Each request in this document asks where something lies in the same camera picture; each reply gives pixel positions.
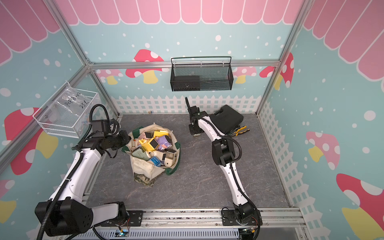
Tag beige canvas tote bag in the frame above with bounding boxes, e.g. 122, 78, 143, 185
122, 124, 181, 187

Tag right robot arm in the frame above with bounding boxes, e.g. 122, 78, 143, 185
185, 98, 263, 227

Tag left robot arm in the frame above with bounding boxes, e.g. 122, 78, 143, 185
35, 104, 131, 240

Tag green pencil sharpener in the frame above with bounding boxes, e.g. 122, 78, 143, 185
132, 148, 151, 161

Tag pink pencil sharpener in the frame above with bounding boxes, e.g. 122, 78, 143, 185
141, 132, 153, 140

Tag purple pencil sharpener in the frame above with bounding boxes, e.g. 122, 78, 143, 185
156, 135, 172, 151

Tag yellow flat pencil sharpener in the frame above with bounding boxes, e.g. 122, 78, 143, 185
153, 130, 170, 139

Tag cream pencil sharpener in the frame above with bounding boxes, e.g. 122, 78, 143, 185
164, 149, 177, 168

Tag blue pencil sharpener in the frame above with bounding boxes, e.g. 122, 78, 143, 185
150, 156, 162, 167

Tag black plastic tool case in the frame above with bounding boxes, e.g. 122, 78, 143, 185
210, 105, 244, 135

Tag clear plastic bag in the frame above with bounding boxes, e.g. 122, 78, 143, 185
47, 85, 91, 135

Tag yellow handled pliers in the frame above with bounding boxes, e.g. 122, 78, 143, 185
229, 126, 250, 138

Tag white wire basket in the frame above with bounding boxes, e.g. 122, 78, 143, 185
33, 83, 101, 139

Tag black wire mesh basket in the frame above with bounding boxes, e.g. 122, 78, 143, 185
170, 56, 234, 92

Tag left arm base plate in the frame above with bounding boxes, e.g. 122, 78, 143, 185
101, 210, 144, 228

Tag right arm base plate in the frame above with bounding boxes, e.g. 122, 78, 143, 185
221, 208, 263, 226

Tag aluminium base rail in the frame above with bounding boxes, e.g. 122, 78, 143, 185
76, 208, 311, 240

